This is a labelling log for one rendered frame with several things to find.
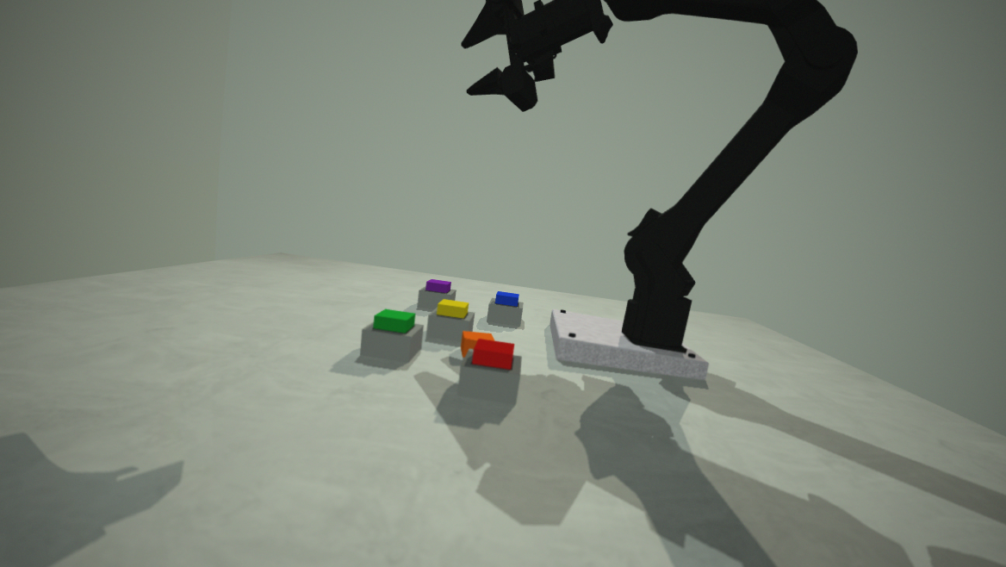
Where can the green button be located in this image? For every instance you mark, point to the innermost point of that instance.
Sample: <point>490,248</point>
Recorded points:
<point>393,335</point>

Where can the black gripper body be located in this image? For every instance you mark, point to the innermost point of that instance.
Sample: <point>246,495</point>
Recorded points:
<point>528,36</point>

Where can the orange block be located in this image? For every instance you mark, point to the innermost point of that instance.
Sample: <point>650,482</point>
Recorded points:
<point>469,340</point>

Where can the red button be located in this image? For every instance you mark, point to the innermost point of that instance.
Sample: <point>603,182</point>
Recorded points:
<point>490,372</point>

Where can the blue button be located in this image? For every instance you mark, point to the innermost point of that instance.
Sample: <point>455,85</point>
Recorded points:
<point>505,309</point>

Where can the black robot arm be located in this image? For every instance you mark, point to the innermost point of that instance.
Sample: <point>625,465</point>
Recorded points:
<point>818,58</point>

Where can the purple button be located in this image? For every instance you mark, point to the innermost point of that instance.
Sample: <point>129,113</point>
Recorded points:
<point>434,292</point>

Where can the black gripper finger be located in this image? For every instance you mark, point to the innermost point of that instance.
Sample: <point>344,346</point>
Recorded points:
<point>486,25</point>
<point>490,84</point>

